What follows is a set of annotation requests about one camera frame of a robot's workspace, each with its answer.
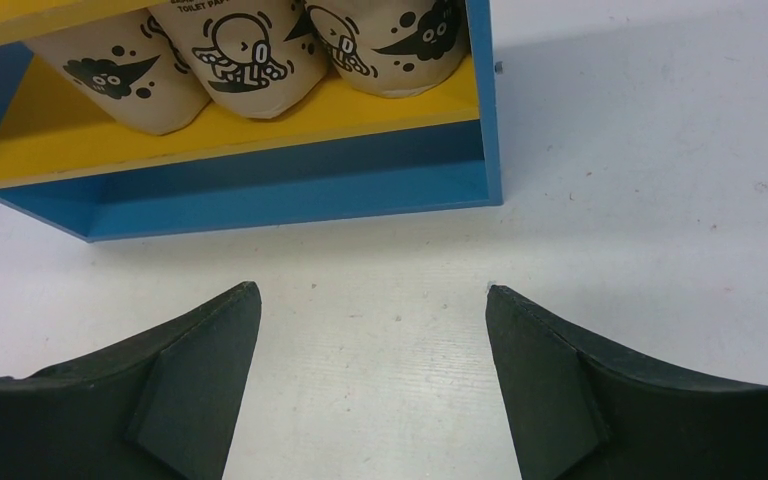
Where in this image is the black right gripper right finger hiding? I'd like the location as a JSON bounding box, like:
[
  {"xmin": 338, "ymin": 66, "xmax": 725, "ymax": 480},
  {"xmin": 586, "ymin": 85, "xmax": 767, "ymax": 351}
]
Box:
[{"xmin": 485, "ymin": 285, "xmax": 768, "ymax": 479}]

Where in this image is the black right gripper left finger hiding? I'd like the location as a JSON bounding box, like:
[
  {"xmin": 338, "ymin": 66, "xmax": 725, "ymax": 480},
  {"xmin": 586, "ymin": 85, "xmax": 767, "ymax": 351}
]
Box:
[{"xmin": 0, "ymin": 282, "xmax": 262, "ymax": 479}]

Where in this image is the blue pink yellow shelf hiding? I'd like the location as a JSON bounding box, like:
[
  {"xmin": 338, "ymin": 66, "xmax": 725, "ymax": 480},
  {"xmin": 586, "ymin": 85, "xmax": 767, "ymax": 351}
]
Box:
[{"xmin": 0, "ymin": 1, "xmax": 502, "ymax": 242}]

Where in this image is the brown cartoon paper roll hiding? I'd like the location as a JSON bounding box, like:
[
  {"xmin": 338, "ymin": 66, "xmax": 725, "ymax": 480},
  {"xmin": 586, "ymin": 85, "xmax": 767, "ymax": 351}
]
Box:
[{"xmin": 305, "ymin": 0, "xmax": 469, "ymax": 98}]

